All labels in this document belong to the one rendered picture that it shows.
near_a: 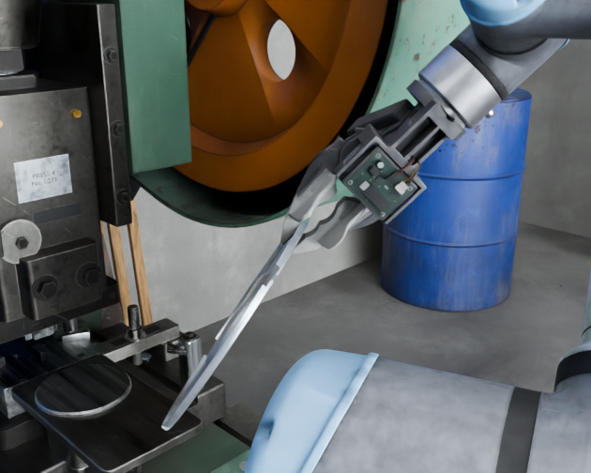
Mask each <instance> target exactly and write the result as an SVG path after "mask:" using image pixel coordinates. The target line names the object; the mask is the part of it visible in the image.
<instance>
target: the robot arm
mask: <svg viewBox="0 0 591 473"><path fill-rule="evenodd" d="M460 3H461V6H462V9H463V11H464V13H465V14H466V15H467V16H468V19H469V21H470V23H469V24H468V25H467V26H466V27H465V28H464V29H463V30H462V31H461V33H460V34H459V35H458V36H457V37H455V38H454V39H453V40H452V41H451V42H450V43H449V44H448V45H447V46H446V47H445V48H444V49H443V50H442V51H441V52H440V53H439V54H438V55H437V56H436V57H435V58H434V59H433V60H432V61H431V62H430V63H429V64H428V65H427V66H426V67H425V68H423V69H422V70H421V71H420V72H419V73H418V77H419V79H420V81H418V80H414V81H413V82H412V83H411V84H410V85H409V86H408V87H407V88H406V89H407V91H408V92H409V93H410V94H411V95H412V96H413V98H414V99H415V100H416V101H417V102H418V104H416V105H415V106H414V105H413V104H412V103H411V102H410V101H409V100H408V99H403V100H401V101H398V102H396V103H394V104H391V105H389V106H387V107H385V108H382V109H380V110H378V111H375V112H373V113H370V114H366V115H364V116H362V117H360V118H358V119H357V120H356V121H355V122H354V124H353V125H352V126H351V127H350V128H349V129H348V131H347V133H348V135H349V136H350V137H348V138H346V139H345V140H343V139H342V138H341V137H340V136H338V137H337V139H336V140H335V141H334V142H333V143H332V144H331V145H328V146H327V147H325V148H324V149H322V150H321V151H320V152H319V153H318V154H317V155H316V156H315V157H314V158H313V160H312V161H311V163H310V165H309V167H308V169H307V171H306V173H305V174H304V176H303V178H302V180H301V183H300V185H299V187H298V189H297V192H296V194H295V197H294V200H293V202H292V203H291V205H290V207H289V210H288V212H287V214H286V217H285V220H284V223H283V226H282V231H281V238H280V242H281V243H282V244H283V245H284V244H285V243H286V242H287V241H288V240H289V239H290V238H291V237H293V235H294V233H295V232H296V229H297V228H298V226H299V224H301V222H303V221H304V220H305V219H307V218H309V217H310V216H311V214H312V211H313V210H314V209H315V208H316V207H317V206H318V205H319V204H321V203H323V202H324V201H328V200H330V199H331V198H332V197H333V196H334V195H335V194H336V193H337V185H336V181H337V180H338V179H339V180H340V182H341V183H342V184H343V185H344V186H345V187H346V188H347V189H348V190H349V191H350V192H351V193H352V194H353V195H354V196H355V197H356V198H355V197H348V196H344V197H342V198H341V199H340V200H339V202H338V203H337V204H336V206H335V209H334V211H333V212H332V214H331V215H330V216H329V217H327V218H326V219H323V220H320V221H318V223H317V225H316V227H315V228H314V229H313V230H311V231H309V232H308V233H306V234H305V233H303V235H302V237H301V238H300V239H299V241H298V243H297V244H296V246H295V249H294V250H293V252H292V253H301V252H310V251H313V250H316V249H319V248H321V247H325V248H327V249H328V250H333V249H335V248H336V247H337V246H339V245H340V244H341V243H342V241H343V240H344V238H345V236H346V234H347V233H349V232H350V231H352V230H355V229H357V228H360V227H364V226H367V225H370V224H372V223H374V222H376V221H378V220H380V221H383V222H384V223H385V224H388V223H389V222H390V221H392V220H393V219H394V218H395V217H396V216H397V215H398V214H399V213H400V212H401V211H403V210H404V209H405V208H406V207H407V206H408V205H409V204H410V203H411V202H412V201H414V200H415V199H416V198H417V197H418V196H419V195H420V194H421V193H422V192H423V191H424V190H426V189H427V187H426V186H425V185H424V183H423V182H422V180H421V179H420V178H419V176H418V175H417V172H418V170H419V168H420V163H421V162H423V161H424V160H425V159H427V158H428V157H429V156H430V154H431V153H432V152H433V151H434V150H435V149H436V148H438V147H439V146H440V145H441V144H442V143H443V142H444V141H445V140H446V139H447V138H448V139H449V140H451V141H452V140H455V141H457V140H458V139H459V138H461V137H462V136H463V135H464V134H465V133H466V131H465V130H464V127H467V128H468V129H472V128H473V127H474V126H475V125H476V124H477V123H478V122H479V121H480V120H481V119H482V118H484V116H486V117H487V118H491V117H493V116H494V110H493V108H494V107H495V106H497V105H498V104H499V103H500V102H501V101H503V100H504V99H505V98H506V97H507V96H508V95H509V94H510V93H511V92H512V91H514V90H515V89H516V88H517V87H518V86H519V85H520V84H521V83H522V82H523V81H524V80H526V79H527V78H528V77H529V76H530V75H531V74H532V73H533V72H534V71H535V70H536V69H538V68H539V67H540V66H541V65H542V64H543V63H544V62H545V61H546V60H547V59H548V58H549V57H551V56H552V55H553V54H554V53H555V52H556V51H558V50H560V49H562V48H563V47H564V46H565V45H567V44H568V42H569V41H570V40H571V39H591V0H460ZM412 194H413V195H412ZM411 195H412V196H411ZM410 196H411V197H410ZM409 197H410V198H409ZM408 198H409V199H408ZM407 199H408V200H407ZM406 200H407V201H406ZM405 201H406V202H405ZM404 202H405V203H404ZM403 203H404V204H403ZM402 204H403V205H402ZM399 206H400V207H399ZM398 207H399V208H398ZM397 208H398V209H397ZM396 209H397V210H396ZM395 210H396V211H395ZM394 211H395V212H394ZM393 212H394V213H393ZM378 356H379V355H378V354H375V353H369V355H367V356H366V355H359V354H354V353H348V352H342V351H336V350H330V349H320V350H315V351H312V352H310V353H309V354H307V355H305V356H304V357H302V358H301V359H300V360H298V361H297V362H296V363H295V364H294V365H293V366H292V368H291V369H290V370H289V371H288V372H287V374H286V375H285V376H284V377H283V379H282V380H281V382H280V384H279V385H278V387H277V388H276V390H275V392H274V394H273V396H272V398H271V399H270V401H269V403H268V406H267V408H266V410H265V413H264V414H263V417H262V419H261V421H260V424H259V427H258V429H257V432H256V434H255V437H254V439H253V442H252V445H251V448H250V453H249V457H248V461H247V463H246V467H245V471H244V473H591V270H590V278H589V284H588V291H587V299H586V305H585V312H584V319H583V332H582V338H581V345H579V346H577V347H575V348H574V349H572V350H570V351H569V352H567V353H566V354H565V355H564V356H563V357H562V358H561V359H560V360H559V362H558V367H557V372H556V378H555V384H554V392H553V393H546V392H541V391H536V390H531V389H524V388H519V387H516V386H511V385H506V384H502V383H497V382H493V381H488V380H484V379H479V378H474V377H470V376H465V375H461V374H453V373H448V372H444V371H439V370H434V369H430V368H425V367H421V366H416V365H412V364H407V363H403V362H398V361H394V360H389V359H381V358H378Z"/></svg>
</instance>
